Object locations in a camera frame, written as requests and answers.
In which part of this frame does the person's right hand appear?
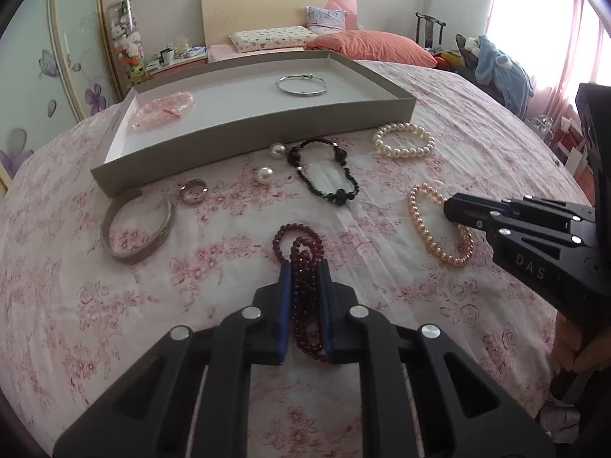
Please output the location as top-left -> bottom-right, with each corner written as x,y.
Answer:
553,312 -> 611,377

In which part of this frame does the grey shallow cardboard tray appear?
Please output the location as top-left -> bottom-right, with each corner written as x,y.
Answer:
91,49 -> 416,199

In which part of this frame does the pink and cream nightstand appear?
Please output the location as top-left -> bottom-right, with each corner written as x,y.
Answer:
143,52 -> 209,83

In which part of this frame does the white patterned pillow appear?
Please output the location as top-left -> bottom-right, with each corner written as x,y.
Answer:
228,26 -> 318,53

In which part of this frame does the dark wooden chair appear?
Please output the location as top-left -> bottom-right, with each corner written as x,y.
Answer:
415,11 -> 448,51

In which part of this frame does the lavender pillow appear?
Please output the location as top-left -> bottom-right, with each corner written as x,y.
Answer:
304,6 -> 348,35

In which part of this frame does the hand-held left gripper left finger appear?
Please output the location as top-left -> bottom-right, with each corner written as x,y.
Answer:
52,262 -> 292,458

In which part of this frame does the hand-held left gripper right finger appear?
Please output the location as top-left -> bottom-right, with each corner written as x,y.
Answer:
317,262 -> 557,458

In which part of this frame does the black bead bracelet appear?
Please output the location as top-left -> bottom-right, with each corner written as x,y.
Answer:
286,137 -> 360,207

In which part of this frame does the thin silver bangle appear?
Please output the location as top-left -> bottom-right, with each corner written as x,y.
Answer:
275,74 -> 329,98

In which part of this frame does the dark red bead bracelet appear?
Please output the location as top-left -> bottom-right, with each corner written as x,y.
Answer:
270,223 -> 330,364

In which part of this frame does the pink bed mattress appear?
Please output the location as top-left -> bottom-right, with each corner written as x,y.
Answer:
206,43 -> 307,64

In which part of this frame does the white paper bag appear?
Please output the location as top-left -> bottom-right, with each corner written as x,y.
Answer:
565,145 -> 592,178

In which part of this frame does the silver ring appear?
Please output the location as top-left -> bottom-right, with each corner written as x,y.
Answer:
178,179 -> 209,206

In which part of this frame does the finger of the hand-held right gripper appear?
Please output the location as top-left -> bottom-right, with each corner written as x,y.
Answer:
505,195 -> 597,223
443,193 -> 598,262

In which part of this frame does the cream and pink headboard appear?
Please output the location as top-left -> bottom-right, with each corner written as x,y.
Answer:
200,0 -> 358,51

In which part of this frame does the black office chair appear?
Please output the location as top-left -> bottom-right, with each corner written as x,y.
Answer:
455,33 -> 484,83

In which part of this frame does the light blue garment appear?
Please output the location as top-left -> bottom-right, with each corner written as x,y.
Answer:
474,34 -> 535,113

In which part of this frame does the peach pearl bracelet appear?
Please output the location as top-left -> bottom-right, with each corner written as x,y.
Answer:
407,183 -> 475,268

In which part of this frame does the wide silver bangle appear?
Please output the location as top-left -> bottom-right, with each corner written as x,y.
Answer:
100,189 -> 174,264

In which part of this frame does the wardrobe with purple flowers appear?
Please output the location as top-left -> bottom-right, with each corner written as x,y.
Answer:
0,0 -> 121,192

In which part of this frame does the clear plush toy tube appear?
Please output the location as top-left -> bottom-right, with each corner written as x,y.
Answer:
105,0 -> 147,89

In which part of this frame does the pink crystal bead bracelet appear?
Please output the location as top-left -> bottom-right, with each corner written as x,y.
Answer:
131,91 -> 196,130

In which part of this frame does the pink curtain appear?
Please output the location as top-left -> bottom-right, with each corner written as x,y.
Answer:
525,0 -> 603,121

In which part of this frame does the white pearl bracelet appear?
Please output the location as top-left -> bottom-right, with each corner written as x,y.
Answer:
373,123 -> 435,161

